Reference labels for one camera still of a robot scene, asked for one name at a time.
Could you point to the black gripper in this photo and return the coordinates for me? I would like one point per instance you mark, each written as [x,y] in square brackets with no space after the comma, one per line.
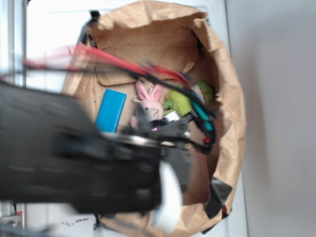
[172,137]

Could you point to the pink plush bunny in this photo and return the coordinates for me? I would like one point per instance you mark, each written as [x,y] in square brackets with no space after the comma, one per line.
[149,101]

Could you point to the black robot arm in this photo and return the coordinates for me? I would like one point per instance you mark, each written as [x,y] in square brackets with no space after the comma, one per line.
[50,151]

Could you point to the blue rectangular block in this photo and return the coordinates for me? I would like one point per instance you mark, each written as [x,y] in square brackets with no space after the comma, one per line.
[110,111]

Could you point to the aluminium frame rail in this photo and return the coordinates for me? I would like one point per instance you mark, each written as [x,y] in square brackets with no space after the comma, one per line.
[13,29]

